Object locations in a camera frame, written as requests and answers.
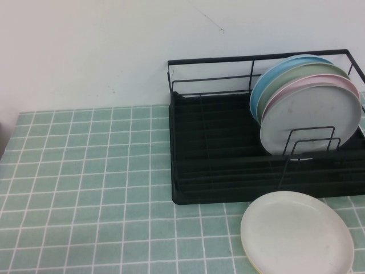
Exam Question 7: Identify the green tile-pattern tablecloth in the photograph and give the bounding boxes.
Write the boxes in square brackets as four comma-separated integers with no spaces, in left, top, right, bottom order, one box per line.
[0,91,365,274]

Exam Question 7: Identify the pink plate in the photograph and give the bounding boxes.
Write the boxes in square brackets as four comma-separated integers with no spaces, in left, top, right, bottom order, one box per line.
[262,73,361,122]

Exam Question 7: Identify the black ridged drip tray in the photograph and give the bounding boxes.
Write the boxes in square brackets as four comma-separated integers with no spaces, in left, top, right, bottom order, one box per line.
[168,90,365,206]

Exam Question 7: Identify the grey plate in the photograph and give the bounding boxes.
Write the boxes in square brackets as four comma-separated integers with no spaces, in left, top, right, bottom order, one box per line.
[259,83,363,162]

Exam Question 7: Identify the blue plate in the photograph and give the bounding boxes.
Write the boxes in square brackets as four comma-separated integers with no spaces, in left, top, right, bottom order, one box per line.
[249,54,334,122]

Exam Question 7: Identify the white plate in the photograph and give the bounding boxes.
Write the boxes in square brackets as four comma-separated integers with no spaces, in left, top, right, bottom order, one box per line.
[240,191,355,274]

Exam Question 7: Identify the green plate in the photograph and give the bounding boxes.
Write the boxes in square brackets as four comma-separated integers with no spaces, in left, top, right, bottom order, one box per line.
[256,63,351,126]

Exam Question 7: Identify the yellow plate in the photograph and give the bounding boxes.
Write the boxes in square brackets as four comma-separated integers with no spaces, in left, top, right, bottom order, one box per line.
[241,244,263,274]

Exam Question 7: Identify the black wire dish rack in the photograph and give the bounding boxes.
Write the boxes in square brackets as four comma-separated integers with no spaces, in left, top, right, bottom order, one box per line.
[167,49,365,198]

